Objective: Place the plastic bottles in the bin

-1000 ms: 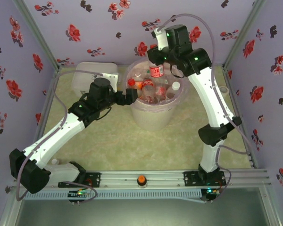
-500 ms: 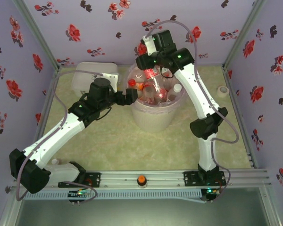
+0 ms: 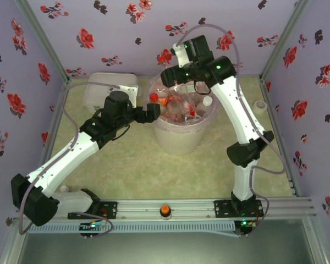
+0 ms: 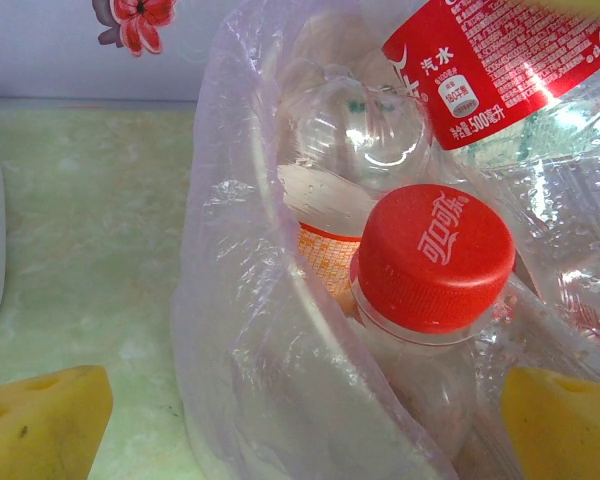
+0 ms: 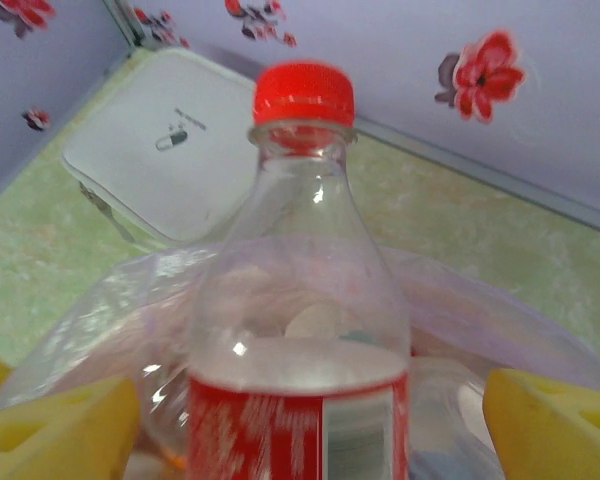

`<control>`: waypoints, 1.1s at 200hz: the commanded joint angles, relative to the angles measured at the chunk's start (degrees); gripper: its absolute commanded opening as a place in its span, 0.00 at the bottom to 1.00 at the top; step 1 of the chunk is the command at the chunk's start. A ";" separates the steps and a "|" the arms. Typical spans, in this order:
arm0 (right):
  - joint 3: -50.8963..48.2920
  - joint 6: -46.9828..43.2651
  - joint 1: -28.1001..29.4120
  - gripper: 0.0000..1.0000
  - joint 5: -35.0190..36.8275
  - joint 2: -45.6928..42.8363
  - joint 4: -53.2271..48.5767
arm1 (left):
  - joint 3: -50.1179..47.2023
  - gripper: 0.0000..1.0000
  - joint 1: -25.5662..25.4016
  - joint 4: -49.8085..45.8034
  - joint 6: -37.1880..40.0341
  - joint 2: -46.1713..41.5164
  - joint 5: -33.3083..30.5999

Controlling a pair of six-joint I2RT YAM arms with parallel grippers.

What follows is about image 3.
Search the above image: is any clear bottle with white cap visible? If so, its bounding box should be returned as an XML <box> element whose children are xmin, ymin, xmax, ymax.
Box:
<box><xmin>199</xmin><ymin>95</ymin><xmax>215</xmax><ymax>118</ymax></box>

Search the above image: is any white plastic waste bin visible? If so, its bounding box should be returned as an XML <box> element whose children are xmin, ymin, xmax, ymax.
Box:
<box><xmin>147</xmin><ymin>74</ymin><xmax>219</xmax><ymax>156</ymax></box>

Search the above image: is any white lidded box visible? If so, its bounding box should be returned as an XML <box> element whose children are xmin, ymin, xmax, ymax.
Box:
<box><xmin>84</xmin><ymin>71</ymin><xmax>140</xmax><ymax>113</ymax></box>

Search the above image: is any orange-capped white bottle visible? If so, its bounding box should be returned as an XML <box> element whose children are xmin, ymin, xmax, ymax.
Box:
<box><xmin>158</xmin><ymin>203</ymin><xmax>173</xmax><ymax>221</ymax></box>

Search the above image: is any left controller circuit board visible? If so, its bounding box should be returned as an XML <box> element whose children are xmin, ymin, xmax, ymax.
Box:
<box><xmin>79</xmin><ymin>221</ymin><xmax>107</xmax><ymax>235</ymax></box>

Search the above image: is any controller circuit board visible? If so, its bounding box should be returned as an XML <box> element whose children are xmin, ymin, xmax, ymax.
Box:
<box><xmin>79</xmin><ymin>221</ymin><xmax>107</xmax><ymax>235</ymax></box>
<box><xmin>235</xmin><ymin>218</ymin><xmax>258</xmax><ymax>237</ymax></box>

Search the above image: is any right controller circuit board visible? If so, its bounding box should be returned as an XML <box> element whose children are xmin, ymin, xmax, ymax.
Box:
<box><xmin>235</xmin><ymin>218</ymin><xmax>258</xmax><ymax>237</ymax></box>

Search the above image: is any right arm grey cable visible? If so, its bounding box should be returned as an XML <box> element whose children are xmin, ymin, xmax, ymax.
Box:
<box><xmin>175</xmin><ymin>24</ymin><xmax>287</xmax><ymax>193</ymax></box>

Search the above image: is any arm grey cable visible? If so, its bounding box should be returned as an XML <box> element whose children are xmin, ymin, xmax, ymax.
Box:
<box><xmin>18</xmin><ymin>81</ymin><xmax>122</xmax><ymax>236</ymax></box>
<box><xmin>175</xmin><ymin>24</ymin><xmax>287</xmax><ymax>193</ymax></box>

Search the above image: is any left arm grey cable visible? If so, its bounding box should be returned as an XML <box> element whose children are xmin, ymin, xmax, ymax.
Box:
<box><xmin>18</xmin><ymin>81</ymin><xmax>122</xmax><ymax>236</ymax></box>

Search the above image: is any left aluminium side rail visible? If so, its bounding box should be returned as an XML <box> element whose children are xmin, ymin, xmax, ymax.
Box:
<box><xmin>0</xmin><ymin>78</ymin><xmax>72</xmax><ymax>264</ymax></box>

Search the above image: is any aluminium side rail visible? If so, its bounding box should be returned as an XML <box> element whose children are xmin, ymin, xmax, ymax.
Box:
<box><xmin>0</xmin><ymin>78</ymin><xmax>72</xmax><ymax>264</ymax></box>
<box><xmin>258</xmin><ymin>76</ymin><xmax>330</xmax><ymax>264</ymax></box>

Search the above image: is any right aluminium corner post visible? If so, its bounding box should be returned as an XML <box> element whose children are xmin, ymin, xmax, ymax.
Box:
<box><xmin>260</xmin><ymin>0</ymin><xmax>311</xmax><ymax>82</ymax></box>

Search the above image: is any aluminium corner post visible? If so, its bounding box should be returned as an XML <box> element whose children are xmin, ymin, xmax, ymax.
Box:
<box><xmin>15</xmin><ymin>0</ymin><xmax>72</xmax><ymax>82</ymax></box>
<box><xmin>260</xmin><ymin>0</ymin><xmax>311</xmax><ymax>82</ymax></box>

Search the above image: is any right aluminium side rail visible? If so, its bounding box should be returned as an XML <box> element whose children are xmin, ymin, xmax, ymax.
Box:
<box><xmin>258</xmin><ymin>76</ymin><xmax>330</xmax><ymax>264</ymax></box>

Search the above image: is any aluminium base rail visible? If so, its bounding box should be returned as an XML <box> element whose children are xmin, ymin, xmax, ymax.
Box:
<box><xmin>54</xmin><ymin>197</ymin><xmax>316</xmax><ymax>221</ymax></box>

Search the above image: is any left base cable loop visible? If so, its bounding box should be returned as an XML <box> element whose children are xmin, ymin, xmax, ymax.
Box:
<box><xmin>85</xmin><ymin>213</ymin><xmax>116</xmax><ymax>240</ymax></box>

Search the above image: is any base cable loop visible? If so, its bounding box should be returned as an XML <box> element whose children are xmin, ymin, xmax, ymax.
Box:
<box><xmin>85</xmin><ymin>213</ymin><xmax>116</xmax><ymax>240</ymax></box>
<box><xmin>244</xmin><ymin>196</ymin><xmax>271</xmax><ymax>237</ymax></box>

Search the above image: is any left aluminium corner post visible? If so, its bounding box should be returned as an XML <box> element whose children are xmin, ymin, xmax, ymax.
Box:
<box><xmin>15</xmin><ymin>0</ymin><xmax>72</xmax><ymax>82</ymax></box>

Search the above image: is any white slotted cable duct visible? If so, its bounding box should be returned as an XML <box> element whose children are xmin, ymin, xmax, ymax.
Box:
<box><xmin>27</xmin><ymin>222</ymin><xmax>236</xmax><ymax>234</ymax></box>

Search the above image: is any right base cable loop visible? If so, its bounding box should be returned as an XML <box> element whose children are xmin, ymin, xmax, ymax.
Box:
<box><xmin>244</xmin><ymin>196</ymin><xmax>271</xmax><ymax>237</ymax></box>

